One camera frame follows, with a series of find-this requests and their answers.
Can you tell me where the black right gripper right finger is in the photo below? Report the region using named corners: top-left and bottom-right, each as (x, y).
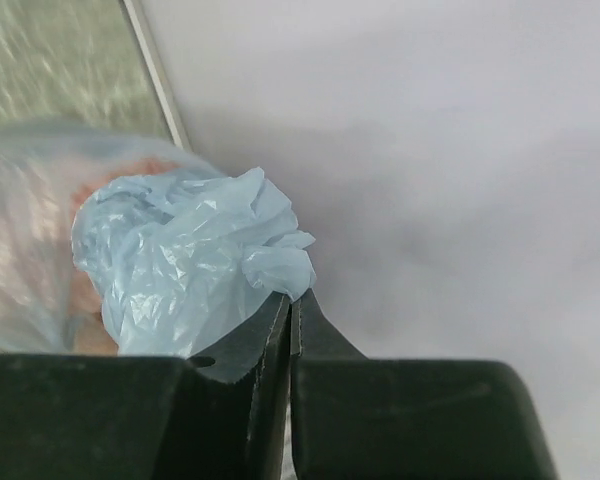
top-left (290, 293), bottom-right (557, 479)

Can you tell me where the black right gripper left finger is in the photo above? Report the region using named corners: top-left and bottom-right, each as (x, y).
top-left (0, 294), bottom-right (290, 479)

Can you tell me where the light blue trash bag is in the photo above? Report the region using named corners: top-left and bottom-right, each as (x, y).
top-left (71, 168), bottom-right (316, 357)

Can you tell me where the clear bag with trash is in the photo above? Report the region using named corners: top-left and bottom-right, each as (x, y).
top-left (0, 120), bottom-right (221, 354)

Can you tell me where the aluminium frame rail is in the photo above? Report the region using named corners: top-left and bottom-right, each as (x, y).
top-left (122, 0), bottom-right (191, 150)

